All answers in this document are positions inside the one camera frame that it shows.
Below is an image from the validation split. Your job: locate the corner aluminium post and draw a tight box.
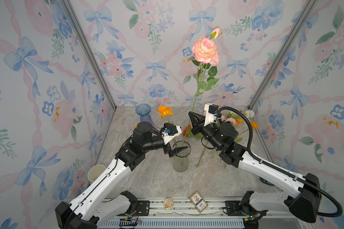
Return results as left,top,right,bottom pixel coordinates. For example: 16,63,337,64
59,0,117,112
247,0,318,109

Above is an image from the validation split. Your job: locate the cream white cup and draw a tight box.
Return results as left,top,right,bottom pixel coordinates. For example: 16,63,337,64
87,165,106,182

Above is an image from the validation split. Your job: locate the blue purple glass vase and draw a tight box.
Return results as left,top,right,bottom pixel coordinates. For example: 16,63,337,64
135,104,155,126

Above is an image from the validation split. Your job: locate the white flower stem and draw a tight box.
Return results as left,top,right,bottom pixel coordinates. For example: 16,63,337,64
235,110,258,142

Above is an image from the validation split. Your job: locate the pink rose stem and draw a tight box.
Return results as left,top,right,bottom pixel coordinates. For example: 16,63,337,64
181,26,223,144

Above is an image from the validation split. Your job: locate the yellow poppy flower stem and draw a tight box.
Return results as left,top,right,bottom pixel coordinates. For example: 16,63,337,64
158,105,177,144

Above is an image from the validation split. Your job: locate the aluminium rail frame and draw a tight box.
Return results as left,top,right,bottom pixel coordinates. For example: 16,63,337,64
100,197,315,229

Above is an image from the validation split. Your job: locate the left corner aluminium post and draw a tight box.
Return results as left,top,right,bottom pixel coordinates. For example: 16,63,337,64
59,0,117,112

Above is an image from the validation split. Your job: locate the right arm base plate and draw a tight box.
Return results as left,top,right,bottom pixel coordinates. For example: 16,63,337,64
225,200,267,217

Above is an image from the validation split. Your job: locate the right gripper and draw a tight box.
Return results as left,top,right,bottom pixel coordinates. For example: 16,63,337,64
191,110,223,151

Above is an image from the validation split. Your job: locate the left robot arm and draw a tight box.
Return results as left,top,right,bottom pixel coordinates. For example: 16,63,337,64
55,122,186,229

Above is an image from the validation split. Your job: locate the black corrugated cable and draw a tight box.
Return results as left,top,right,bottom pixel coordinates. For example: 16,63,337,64
217,106,343,218

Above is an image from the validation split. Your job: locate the clear grey glass vase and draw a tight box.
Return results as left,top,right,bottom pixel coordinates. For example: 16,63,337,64
173,141,191,172

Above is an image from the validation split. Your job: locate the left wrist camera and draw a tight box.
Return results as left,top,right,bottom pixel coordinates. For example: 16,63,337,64
161,123,182,145

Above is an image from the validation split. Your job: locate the round beige coaster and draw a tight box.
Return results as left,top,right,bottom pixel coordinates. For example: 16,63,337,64
163,198,174,210

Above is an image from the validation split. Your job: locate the orange marigold flower stem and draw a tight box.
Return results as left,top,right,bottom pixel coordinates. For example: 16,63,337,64
183,125,203,140

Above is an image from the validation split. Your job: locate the right corner aluminium post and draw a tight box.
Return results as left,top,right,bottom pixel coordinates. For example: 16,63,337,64
247,0,318,109

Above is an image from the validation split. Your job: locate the framed card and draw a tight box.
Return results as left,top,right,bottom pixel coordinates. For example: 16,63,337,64
189,191,208,213

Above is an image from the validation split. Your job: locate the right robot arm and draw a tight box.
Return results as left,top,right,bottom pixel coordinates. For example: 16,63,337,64
188,105,324,223

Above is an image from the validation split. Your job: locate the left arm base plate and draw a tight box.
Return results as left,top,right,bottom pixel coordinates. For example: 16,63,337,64
109,200,150,217

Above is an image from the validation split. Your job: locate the pink carnation stem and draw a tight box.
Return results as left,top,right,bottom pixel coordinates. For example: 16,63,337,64
196,112,237,167

